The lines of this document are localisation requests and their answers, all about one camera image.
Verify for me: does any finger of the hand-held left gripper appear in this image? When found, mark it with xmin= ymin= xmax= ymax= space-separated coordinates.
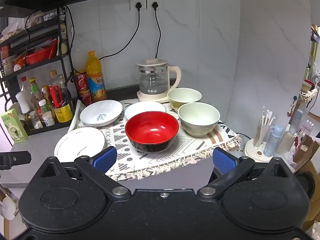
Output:
xmin=0 ymin=151 xmax=32 ymax=171

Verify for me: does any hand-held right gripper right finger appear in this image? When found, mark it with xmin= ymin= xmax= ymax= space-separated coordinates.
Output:
xmin=197 ymin=147 xmax=297 ymax=198

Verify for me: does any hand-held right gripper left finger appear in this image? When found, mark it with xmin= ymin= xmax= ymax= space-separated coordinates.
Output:
xmin=37 ymin=146 xmax=132 ymax=197

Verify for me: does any deep white plate blue print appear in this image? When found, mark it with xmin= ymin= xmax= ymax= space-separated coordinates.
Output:
xmin=80 ymin=100 xmax=123 ymax=127

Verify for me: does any red and black bowl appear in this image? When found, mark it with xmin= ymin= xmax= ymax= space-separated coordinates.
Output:
xmin=125 ymin=113 xmax=179 ymax=154

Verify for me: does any white bottle warmer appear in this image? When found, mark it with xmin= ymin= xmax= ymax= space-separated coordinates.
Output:
xmin=244 ymin=138 xmax=275 ymax=164

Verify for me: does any green carton box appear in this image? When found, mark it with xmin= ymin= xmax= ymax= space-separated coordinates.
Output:
xmin=0 ymin=109 xmax=28 ymax=144

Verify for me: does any patterned fringed table mat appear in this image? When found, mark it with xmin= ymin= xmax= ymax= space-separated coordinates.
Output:
xmin=67 ymin=99 xmax=243 ymax=182

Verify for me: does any flat white plate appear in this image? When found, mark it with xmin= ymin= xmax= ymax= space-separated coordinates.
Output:
xmin=54 ymin=127 xmax=106 ymax=163

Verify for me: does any small clear shaker jar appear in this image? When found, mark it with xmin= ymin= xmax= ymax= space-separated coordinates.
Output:
xmin=29 ymin=111 xmax=43 ymax=130

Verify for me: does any white powder jar white cap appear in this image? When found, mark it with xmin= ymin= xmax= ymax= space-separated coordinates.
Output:
xmin=42 ymin=112 xmax=56 ymax=127

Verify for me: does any bundle of white straws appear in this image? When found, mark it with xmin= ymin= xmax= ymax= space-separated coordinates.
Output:
xmin=252 ymin=106 xmax=276 ymax=147

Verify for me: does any blue baby bottle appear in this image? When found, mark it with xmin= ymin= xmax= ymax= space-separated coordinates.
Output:
xmin=262 ymin=124 xmax=284 ymax=157

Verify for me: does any red label condiment bottle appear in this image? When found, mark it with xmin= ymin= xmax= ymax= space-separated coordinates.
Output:
xmin=37 ymin=99 xmax=52 ymax=117

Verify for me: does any dark sauce bottle yellow label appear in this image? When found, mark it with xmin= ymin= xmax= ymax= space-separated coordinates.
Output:
xmin=49 ymin=70 xmax=74 ymax=123

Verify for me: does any small white plate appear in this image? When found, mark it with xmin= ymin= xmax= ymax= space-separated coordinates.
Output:
xmin=124 ymin=101 xmax=167 ymax=121

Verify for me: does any red drink can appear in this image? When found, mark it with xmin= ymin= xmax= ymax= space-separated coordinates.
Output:
xmin=79 ymin=89 xmax=92 ymax=106
xmin=74 ymin=70 xmax=89 ymax=93

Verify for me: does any cream insulated bottle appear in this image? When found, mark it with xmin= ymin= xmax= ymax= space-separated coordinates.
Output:
xmin=276 ymin=109 xmax=304 ymax=153

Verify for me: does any yellow cap green label bottle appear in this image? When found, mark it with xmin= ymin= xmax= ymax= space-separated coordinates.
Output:
xmin=29 ymin=78 xmax=44 ymax=105

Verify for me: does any red cap glass bottle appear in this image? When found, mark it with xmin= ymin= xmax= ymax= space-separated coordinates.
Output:
xmin=20 ymin=76 xmax=32 ymax=98

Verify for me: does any cream kettle base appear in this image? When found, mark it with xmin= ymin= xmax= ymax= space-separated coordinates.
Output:
xmin=137 ymin=89 xmax=173 ymax=103

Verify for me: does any orange juice bottle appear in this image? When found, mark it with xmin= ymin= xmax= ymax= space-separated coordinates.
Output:
xmin=86 ymin=51 xmax=107 ymax=103

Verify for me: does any black round appliance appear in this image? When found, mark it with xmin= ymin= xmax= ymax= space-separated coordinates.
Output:
xmin=295 ymin=171 xmax=316 ymax=200

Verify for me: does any brown cardboard box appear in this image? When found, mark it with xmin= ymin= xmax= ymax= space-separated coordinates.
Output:
xmin=292 ymin=134 xmax=320 ymax=178

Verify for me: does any glass measuring jug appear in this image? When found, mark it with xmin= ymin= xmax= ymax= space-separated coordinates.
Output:
xmin=136 ymin=59 xmax=182 ymax=95

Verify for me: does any black metal kitchen rack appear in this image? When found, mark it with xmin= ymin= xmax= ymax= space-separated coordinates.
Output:
xmin=0 ymin=6 xmax=80 ymax=135

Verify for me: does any red plastic basket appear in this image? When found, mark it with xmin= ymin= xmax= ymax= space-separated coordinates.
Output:
xmin=25 ymin=47 xmax=54 ymax=65

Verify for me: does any black power cable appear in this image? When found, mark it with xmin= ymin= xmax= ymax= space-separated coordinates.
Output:
xmin=99 ymin=10 xmax=140 ymax=60
xmin=65 ymin=5 xmax=80 ymax=73
xmin=154 ymin=10 xmax=162 ymax=59

